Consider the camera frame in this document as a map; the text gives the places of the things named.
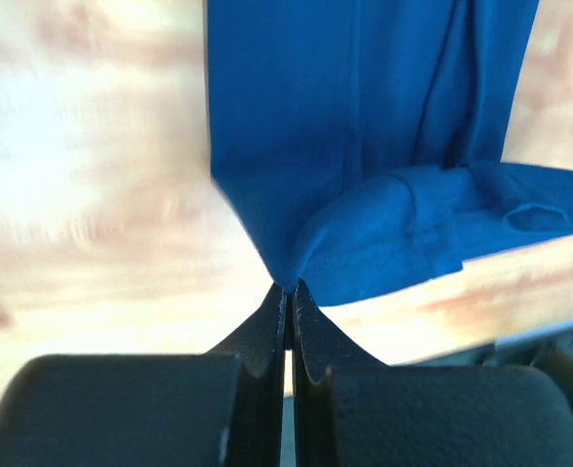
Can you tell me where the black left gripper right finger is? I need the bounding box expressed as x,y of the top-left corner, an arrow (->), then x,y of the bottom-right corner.
291,283 -> 573,466

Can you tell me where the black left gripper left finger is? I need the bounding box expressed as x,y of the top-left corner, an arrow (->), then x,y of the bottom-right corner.
0,286 -> 287,466

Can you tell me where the blue printed t shirt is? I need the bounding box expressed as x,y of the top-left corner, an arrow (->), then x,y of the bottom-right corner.
207,1 -> 573,306

